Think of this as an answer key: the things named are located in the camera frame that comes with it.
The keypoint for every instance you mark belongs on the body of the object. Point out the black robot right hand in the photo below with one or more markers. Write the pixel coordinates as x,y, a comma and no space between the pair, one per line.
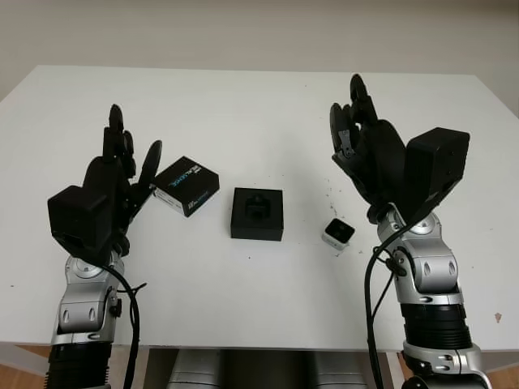
385,154

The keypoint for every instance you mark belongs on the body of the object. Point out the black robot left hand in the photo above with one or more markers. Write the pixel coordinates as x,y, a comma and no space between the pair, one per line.
101,174

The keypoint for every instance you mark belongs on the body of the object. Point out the black printed box lid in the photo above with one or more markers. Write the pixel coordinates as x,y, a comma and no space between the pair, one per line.
186,182

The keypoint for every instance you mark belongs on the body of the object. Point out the small silver depth camera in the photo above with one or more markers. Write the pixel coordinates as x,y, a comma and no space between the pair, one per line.
338,233

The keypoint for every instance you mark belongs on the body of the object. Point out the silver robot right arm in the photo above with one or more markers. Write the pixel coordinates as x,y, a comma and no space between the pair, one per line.
434,267

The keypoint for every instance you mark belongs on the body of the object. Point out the grey robot lower body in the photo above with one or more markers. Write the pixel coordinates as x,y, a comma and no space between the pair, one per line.
243,373

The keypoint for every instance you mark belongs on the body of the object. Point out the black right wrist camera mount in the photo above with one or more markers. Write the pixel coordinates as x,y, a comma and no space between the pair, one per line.
438,162

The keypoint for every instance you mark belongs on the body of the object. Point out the black camera box base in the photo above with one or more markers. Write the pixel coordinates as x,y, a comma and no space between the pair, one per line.
255,231

